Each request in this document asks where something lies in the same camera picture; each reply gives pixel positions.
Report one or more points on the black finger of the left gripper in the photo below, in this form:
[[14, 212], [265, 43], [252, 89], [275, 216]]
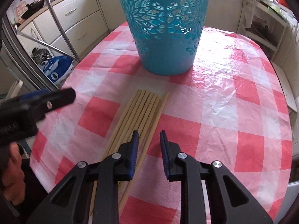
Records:
[[49, 101]]

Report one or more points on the cream kitchen drawer cabinet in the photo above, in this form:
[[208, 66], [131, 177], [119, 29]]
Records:
[[81, 20]]

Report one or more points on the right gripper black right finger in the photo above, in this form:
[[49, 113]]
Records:
[[228, 199]]

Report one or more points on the blue white plastic bag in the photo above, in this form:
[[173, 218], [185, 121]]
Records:
[[58, 69]]

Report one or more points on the person's left hand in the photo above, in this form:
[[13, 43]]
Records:
[[13, 177]]

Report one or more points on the bamboo chopstick bundle middle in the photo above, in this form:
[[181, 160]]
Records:
[[129, 122]]

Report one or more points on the white storage trolley rack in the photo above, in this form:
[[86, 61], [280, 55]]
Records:
[[263, 25]]

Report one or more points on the bamboo chopstick bundle right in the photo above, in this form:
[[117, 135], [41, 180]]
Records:
[[144, 117]]

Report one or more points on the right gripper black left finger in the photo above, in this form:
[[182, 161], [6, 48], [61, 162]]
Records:
[[89, 185]]

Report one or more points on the bamboo chopstick bundle left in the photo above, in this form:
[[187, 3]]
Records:
[[126, 112]]

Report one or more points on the black wok on stove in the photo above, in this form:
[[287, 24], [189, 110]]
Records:
[[32, 8]]

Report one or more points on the teal perforated plastic basket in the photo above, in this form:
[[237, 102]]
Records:
[[166, 32]]

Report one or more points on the bamboo chopstick beside bundle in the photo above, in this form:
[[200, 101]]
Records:
[[145, 139]]

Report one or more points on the metal broom pole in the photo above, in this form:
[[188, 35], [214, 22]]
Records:
[[63, 34]]

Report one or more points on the red white checkered tablecloth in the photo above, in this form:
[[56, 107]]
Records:
[[229, 107]]

